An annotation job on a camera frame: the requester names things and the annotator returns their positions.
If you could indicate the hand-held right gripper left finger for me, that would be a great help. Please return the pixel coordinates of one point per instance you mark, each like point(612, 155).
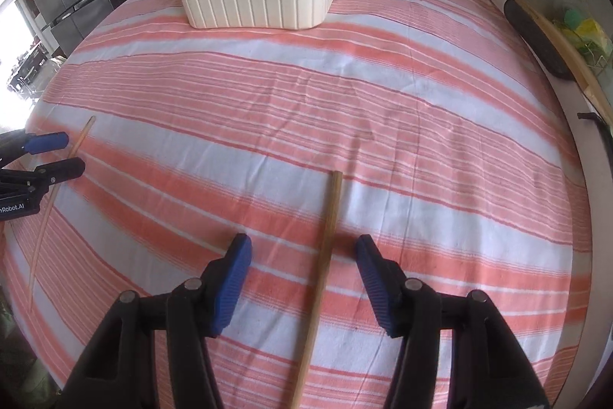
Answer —
point(232, 284)

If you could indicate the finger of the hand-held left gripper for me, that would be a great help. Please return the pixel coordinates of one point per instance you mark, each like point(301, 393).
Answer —
point(45, 142)
point(57, 172)

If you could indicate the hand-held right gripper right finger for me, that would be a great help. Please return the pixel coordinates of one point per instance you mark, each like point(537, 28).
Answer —
point(378, 284)

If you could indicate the brown bamboo chopstick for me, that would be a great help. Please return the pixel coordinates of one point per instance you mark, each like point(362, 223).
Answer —
point(81, 136)
point(325, 246)

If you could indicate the pink white striped tablecloth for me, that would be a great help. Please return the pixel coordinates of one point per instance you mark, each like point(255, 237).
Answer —
point(335, 112)

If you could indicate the dark oval tray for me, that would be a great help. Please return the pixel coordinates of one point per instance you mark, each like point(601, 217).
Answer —
point(536, 37)

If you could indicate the long wooden board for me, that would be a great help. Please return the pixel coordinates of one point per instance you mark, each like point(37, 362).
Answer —
point(570, 54)

